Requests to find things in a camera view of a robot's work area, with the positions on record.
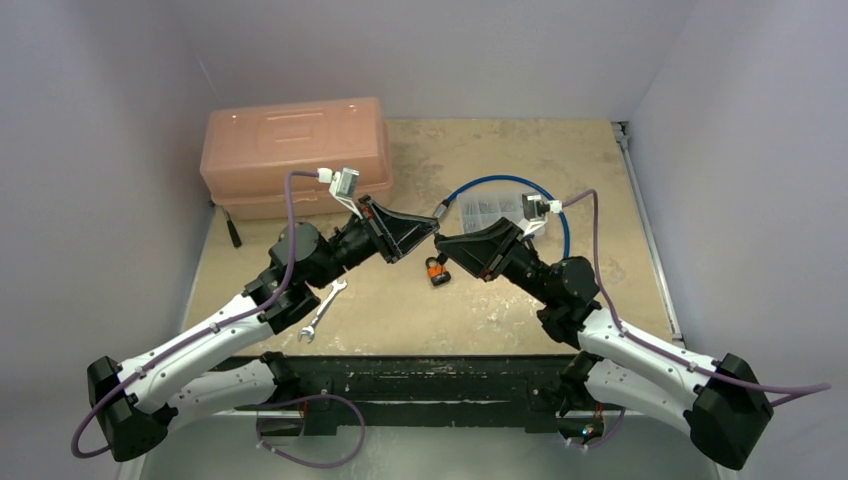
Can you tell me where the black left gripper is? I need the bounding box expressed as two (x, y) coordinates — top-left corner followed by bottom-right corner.
(309, 194), (438, 290)

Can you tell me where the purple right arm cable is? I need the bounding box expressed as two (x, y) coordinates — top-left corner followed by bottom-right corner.
(559, 189), (833, 409)

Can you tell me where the silver open-end wrench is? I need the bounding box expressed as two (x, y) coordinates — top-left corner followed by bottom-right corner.
(297, 279), (348, 343)

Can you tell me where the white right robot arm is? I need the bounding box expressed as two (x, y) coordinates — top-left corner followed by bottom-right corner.
(434, 219), (774, 470)

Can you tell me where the orange black padlock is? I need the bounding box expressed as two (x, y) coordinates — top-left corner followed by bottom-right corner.
(425, 257), (452, 287)

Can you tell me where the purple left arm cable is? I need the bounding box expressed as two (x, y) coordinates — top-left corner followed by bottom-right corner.
(70, 169), (333, 460)

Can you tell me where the blue cable lock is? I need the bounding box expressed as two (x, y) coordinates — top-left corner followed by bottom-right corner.
(434, 174), (555, 219)

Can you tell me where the orange plastic toolbox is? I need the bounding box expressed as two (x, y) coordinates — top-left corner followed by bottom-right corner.
(200, 97), (394, 220)

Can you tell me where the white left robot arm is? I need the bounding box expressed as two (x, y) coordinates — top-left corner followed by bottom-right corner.
(71, 196), (445, 462)

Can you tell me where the black-handled tool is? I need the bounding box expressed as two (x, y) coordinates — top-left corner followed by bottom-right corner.
(220, 207), (243, 249)

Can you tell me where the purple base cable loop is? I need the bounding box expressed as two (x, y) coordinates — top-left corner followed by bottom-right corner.
(255, 390), (368, 469)

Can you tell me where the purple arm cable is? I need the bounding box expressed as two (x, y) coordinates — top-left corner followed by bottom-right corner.
(559, 189), (833, 409)
(70, 169), (333, 460)

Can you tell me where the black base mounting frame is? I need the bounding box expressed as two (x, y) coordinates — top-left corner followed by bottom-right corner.
(257, 352), (620, 436)

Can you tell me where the clear plastic screw organizer box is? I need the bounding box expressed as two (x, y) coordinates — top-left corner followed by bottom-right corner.
(453, 189), (539, 234)

